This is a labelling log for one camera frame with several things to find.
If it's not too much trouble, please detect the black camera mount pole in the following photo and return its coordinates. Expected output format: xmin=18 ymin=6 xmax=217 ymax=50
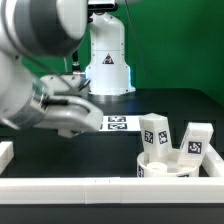
xmin=72 ymin=51 xmax=86 ymax=75

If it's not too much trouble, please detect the white U-shaped fence wall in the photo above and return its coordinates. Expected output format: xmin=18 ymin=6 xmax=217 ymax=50
xmin=0 ymin=149 xmax=224 ymax=204

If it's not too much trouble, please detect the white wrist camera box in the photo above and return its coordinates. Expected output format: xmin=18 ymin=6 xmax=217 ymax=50
xmin=41 ymin=73 xmax=90 ymax=97

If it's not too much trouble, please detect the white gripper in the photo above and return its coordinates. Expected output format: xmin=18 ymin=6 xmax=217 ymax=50
xmin=35 ymin=96 xmax=103 ymax=138

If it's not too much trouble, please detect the white marker base plate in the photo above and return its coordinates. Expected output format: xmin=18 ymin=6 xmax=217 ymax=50
xmin=100 ymin=115 xmax=140 ymax=132

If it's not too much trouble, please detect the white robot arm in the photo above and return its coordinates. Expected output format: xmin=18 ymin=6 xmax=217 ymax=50
xmin=0 ymin=0 xmax=135 ymax=137

